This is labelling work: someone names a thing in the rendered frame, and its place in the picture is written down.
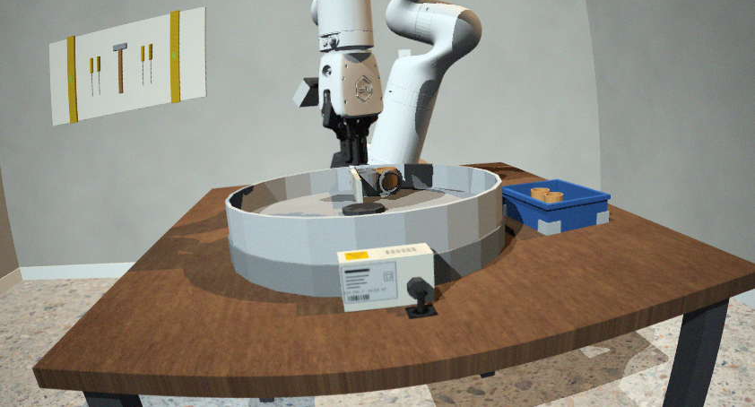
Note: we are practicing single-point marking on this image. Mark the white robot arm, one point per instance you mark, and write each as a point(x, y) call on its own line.
point(414, 81)

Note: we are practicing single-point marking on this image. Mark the blue plastic crate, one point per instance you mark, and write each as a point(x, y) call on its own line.
point(554, 218)

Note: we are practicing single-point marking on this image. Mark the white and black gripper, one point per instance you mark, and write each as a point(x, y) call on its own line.
point(354, 82)

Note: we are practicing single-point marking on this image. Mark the bronze cylinder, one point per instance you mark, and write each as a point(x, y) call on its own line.
point(539, 195)
point(553, 197)
point(389, 181)

